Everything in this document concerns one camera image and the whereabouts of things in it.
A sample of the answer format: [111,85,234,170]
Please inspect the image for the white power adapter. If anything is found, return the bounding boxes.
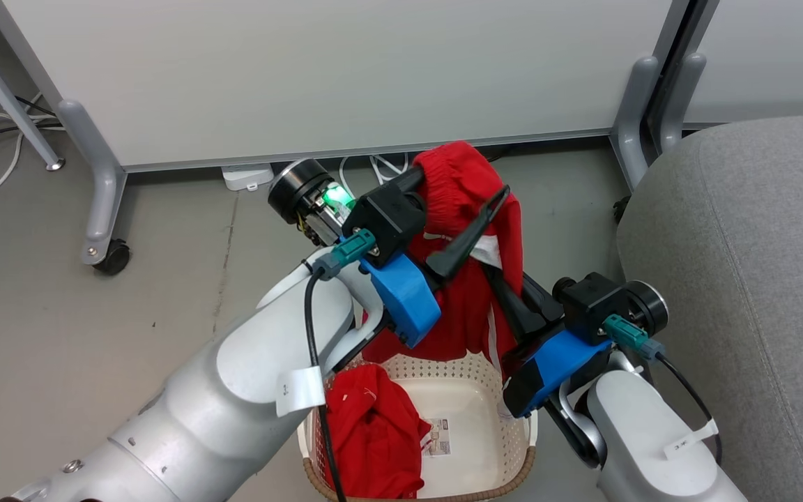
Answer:
[221,163,275,192]

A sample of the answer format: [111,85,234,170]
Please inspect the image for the white looped cable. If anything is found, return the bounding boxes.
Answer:
[337,153,410,200]

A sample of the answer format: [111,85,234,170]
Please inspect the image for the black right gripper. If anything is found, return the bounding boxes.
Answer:
[482,264,669,344]

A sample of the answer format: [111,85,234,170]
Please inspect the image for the white floor cable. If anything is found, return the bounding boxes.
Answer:
[0,91,48,208]

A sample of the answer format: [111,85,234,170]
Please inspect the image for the cream perforated laundry basket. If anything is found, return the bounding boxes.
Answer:
[297,352,538,502]

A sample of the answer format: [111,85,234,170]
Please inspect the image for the crumpled red garment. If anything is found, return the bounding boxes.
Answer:
[323,363,434,500]

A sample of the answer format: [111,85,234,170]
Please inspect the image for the red garment with white stripes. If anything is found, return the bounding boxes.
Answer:
[362,141,524,365]

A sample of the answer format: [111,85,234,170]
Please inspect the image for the small white partition panel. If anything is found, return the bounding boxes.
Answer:
[680,0,803,130]

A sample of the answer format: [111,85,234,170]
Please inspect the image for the grey fabric sofa seat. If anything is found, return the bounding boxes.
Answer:
[615,114,803,502]

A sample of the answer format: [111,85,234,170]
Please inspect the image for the large white partition panel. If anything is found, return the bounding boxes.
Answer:
[0,0,692,174]

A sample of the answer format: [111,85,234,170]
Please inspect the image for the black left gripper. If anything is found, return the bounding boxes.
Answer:
[268,158,512,282]

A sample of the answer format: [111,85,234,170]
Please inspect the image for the printed label sticker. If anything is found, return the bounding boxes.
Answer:
[421,417,452,458]

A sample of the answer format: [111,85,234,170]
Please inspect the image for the grey slanted table leg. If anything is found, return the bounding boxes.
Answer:
[0,13,66,172]

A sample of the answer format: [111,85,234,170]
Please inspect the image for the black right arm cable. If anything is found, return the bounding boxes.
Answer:
[602,314,724,466]

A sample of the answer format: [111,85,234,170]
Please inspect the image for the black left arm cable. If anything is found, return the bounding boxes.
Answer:
[303,230,378,502]

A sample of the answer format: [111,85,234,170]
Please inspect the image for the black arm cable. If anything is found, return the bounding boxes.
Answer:
[303,230,378,502]
[602,314,724,466]

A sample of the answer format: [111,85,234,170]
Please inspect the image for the grey partition leg with caster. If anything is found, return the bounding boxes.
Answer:
[58,99,131,275]

